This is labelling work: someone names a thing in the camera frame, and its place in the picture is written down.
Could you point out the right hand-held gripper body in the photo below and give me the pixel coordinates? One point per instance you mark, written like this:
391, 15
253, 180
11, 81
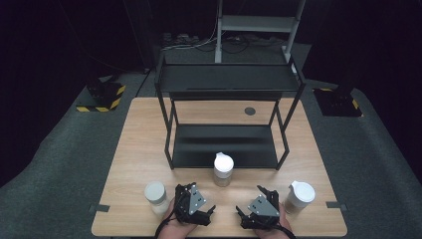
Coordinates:
263, 207

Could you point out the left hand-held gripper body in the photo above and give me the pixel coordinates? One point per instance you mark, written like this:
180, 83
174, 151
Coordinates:
195, 200

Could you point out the glass jar with grey lid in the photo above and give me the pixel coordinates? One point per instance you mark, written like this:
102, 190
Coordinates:
155, 192

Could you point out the brown spice jar white lid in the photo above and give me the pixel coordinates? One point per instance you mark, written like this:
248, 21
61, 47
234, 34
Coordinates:
223, 164
302, 192

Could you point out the black tray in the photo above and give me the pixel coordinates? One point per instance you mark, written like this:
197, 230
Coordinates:
229, 78

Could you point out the person's right hand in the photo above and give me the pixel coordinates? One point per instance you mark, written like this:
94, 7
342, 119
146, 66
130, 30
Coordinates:
275, 234

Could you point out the person's left hand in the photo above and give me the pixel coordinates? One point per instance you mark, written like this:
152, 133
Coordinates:
172, 229

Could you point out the dark tape strip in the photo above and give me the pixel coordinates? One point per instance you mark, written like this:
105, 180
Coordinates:
99, 208
335, 205

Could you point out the yellow-black striped stand base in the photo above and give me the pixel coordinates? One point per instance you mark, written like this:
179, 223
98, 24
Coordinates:
338, 104
114, 101

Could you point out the grey metal stand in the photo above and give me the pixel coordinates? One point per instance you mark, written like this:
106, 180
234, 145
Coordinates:
255, 24

